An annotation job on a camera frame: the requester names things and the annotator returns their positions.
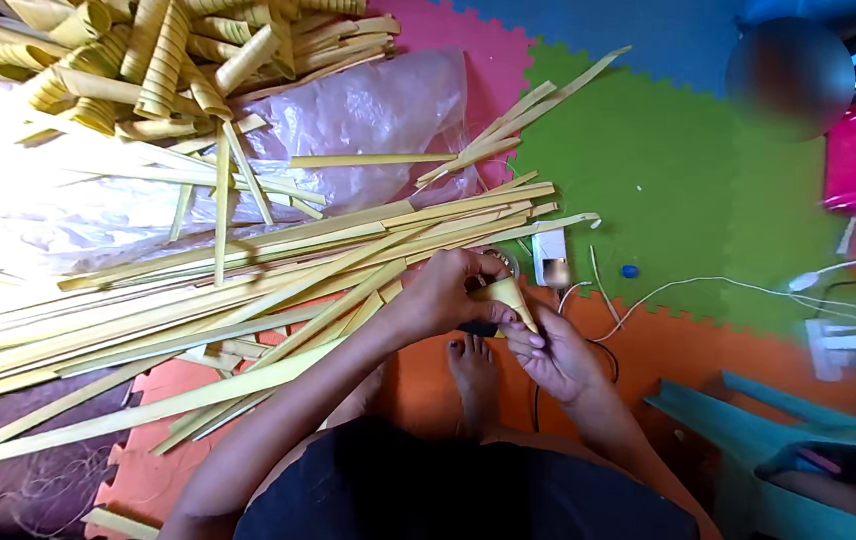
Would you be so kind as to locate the person's left hand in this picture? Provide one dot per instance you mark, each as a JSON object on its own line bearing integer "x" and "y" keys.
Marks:
{"x": 435, "y": 296}

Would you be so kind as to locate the person's right hand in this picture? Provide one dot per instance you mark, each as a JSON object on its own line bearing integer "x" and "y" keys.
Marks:
{"x": 559, "y": 360}

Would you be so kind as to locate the person's left thumb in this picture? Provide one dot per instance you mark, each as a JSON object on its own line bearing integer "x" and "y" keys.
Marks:
{"x": 497, "y": 312}

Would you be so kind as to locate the person's right fingers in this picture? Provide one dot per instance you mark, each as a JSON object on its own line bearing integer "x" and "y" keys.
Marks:
{"x": 524, "y": 343}

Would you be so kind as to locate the person's left index finger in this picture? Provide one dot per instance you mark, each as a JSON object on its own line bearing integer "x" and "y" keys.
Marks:
{"x": 489, "y": 264}

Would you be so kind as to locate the yellow leaf cone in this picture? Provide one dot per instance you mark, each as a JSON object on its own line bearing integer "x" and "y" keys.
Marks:
{"x": 506, "y": 298}

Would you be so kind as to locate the person's right forearm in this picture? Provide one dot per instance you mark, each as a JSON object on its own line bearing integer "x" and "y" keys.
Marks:
{"x": 638, "y": 450}

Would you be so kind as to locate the person's left forearm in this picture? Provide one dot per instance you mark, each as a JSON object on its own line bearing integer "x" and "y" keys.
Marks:
{"x": 293, "y": 420}

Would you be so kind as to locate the round clear container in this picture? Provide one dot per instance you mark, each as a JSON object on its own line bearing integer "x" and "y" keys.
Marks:
{"x": 504, "y": 259}

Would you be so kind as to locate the small black object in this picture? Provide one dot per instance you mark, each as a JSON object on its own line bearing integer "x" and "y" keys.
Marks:
{"x": 479, "y": 328}

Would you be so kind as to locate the person's legs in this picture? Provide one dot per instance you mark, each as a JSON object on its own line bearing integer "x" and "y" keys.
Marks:
{"x": 474, "y": 375}

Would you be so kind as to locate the white rectangular power device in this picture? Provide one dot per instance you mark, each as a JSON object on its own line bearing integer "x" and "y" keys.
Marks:
{"x": 549, "y": 251}

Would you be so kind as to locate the single pale leaf strip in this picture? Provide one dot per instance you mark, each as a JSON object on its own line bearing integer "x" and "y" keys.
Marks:
{"x": 484, "y": 156}
{"x": 512, "y": 112}
{"x": 548, "y": 103}

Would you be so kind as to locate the orange foam mat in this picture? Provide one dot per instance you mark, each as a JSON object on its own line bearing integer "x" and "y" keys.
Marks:
{"x": 413, "y": 390}

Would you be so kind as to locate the small blue cap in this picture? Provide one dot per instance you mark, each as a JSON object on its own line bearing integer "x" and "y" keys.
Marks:
{"x": 630, "y": 271}

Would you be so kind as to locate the single yellow leaf strip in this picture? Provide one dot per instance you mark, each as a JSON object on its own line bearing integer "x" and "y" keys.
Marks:
{"x": 375, "y": 160}

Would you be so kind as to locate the person's body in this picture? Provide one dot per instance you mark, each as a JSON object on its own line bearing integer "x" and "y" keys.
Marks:
{"x": 435, "y": 487}

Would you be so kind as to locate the pink foam mat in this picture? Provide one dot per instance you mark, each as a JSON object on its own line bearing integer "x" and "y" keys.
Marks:
{"x": 492, "y": 64}

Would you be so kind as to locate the clear plastic sheet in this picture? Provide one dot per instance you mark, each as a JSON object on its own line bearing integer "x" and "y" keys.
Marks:
{"x": 353, "y": 112}

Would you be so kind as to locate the green foam mat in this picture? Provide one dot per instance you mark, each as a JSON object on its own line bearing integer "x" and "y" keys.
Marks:
{"x": 683, "y": 165}

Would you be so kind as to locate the teal plastic stool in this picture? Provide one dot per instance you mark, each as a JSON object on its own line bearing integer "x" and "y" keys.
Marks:
{"x": 743, "y": 457}

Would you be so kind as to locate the blue foam mat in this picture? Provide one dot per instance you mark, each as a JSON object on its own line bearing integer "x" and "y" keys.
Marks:
{"x": 623, "y": 34}

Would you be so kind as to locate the pile of palm leaf strips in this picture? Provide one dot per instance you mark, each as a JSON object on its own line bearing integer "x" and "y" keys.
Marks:
{"x": 150, "y": 322}

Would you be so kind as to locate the pile of rolled leaf cones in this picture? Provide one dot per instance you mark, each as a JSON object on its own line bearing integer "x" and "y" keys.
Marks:
{"x": 150, "y": 60}

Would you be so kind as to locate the short pale leaf piece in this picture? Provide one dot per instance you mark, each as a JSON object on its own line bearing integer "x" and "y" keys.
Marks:
{"x": 122, "y": 523}

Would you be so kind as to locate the dark purple mat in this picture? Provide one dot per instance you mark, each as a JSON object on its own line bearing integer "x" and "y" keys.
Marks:
{"x": 45, "y": 450}

